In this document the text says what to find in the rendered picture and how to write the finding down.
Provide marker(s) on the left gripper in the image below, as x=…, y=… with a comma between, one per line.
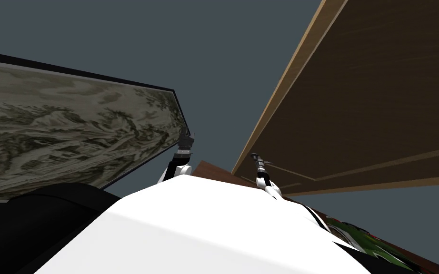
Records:
x=185, y=144

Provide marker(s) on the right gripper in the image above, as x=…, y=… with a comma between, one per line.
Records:
x=258, y=161

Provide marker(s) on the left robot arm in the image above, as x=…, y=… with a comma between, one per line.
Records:
x=44, y=228

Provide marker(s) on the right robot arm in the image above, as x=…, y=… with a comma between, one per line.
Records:
x=263, y=181

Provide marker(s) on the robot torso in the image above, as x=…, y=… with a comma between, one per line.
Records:
x=204, y=232

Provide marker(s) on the black framed landscape painting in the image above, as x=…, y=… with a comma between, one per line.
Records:
x=63, y=129

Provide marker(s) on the brown wooden door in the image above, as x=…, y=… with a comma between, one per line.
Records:
x=375, y=95

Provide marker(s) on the green patterned rug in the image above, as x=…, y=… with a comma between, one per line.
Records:
x=379, y=247

